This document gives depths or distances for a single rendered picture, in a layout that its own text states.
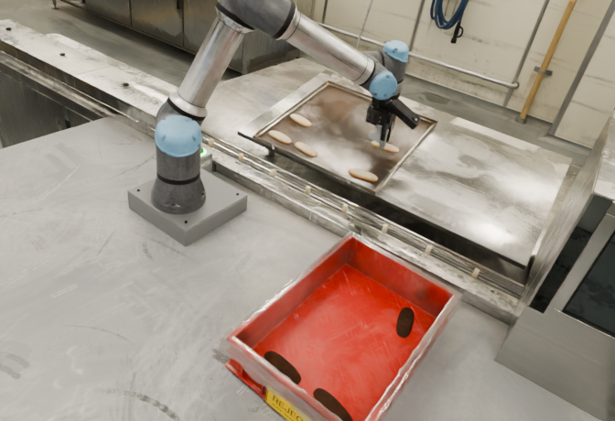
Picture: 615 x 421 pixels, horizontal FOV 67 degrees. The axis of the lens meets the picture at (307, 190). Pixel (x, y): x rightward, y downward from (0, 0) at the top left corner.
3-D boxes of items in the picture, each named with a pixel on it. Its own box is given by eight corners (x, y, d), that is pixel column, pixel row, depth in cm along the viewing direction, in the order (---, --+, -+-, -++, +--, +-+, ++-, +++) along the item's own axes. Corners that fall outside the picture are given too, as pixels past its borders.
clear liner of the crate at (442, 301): (216, 366, 97) (218, 336, 91) (343, 254, 131) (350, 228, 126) (350, 480, 82) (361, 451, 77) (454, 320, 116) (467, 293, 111)
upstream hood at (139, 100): (-27, 40, 216) (-31, 21, 211) (13, 34, 229) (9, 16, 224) (162, 138, 166) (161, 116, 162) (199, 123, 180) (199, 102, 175)
